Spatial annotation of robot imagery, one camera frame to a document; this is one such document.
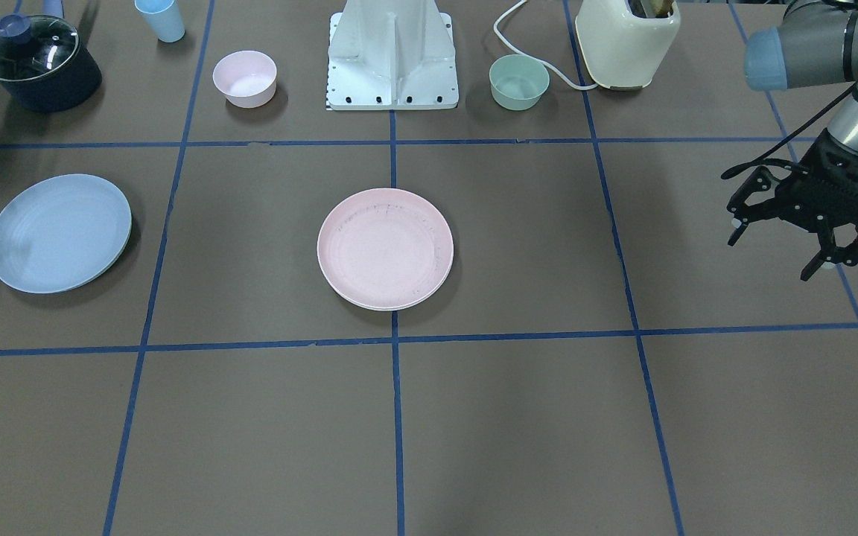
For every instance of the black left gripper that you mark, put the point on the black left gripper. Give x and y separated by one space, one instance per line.
760 195

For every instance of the blue plate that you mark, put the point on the blue plate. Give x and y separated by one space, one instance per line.
62 233

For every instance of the light blue cup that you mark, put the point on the light blue cup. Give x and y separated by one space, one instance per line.
163 18

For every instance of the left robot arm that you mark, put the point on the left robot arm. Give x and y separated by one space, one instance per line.
816 44

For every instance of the green bowl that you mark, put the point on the green bowl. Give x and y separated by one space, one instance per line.
517 82

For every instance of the pink bowl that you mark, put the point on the pink bowl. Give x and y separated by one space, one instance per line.
247 79

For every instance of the dark blue pot with lid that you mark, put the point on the dark blue pot with lid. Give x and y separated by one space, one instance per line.
44 63

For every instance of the pink plate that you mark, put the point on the pink plate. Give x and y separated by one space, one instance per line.
385 249

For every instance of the cream toaster with bread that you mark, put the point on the cream toaster with bread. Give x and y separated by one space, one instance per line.
622 42

